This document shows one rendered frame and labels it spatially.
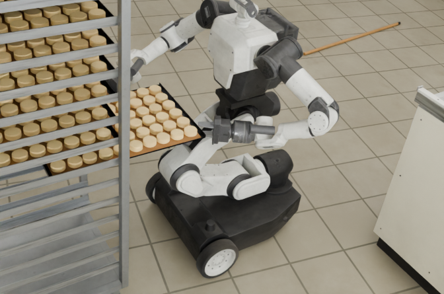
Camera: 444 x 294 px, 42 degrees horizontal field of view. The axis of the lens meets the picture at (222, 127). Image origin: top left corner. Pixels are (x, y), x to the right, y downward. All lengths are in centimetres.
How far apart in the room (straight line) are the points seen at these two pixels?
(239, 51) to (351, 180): 143
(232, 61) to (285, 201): 92
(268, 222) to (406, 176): 66
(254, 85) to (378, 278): 115
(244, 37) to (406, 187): 104
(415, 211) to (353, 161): 88
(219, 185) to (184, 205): 21
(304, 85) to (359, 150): 158
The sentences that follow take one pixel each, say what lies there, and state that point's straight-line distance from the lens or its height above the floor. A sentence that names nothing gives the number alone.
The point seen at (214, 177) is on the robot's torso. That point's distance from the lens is 262.
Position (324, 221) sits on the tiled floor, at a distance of 309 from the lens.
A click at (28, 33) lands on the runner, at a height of 133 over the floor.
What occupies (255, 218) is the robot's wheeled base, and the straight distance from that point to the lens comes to 277.
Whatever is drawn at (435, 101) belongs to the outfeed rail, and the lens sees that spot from 251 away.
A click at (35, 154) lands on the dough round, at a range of 196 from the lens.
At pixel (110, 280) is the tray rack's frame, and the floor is 15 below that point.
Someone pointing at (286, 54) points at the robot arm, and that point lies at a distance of 214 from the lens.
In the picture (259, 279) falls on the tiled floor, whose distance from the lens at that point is 275.
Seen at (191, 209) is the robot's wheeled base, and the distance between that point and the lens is 274.
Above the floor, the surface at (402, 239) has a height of 18.
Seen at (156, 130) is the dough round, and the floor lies 79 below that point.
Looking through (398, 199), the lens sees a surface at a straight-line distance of 280.
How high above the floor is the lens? 210
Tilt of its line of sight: 36 degrees down
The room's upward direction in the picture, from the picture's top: 7 degrees clockwise
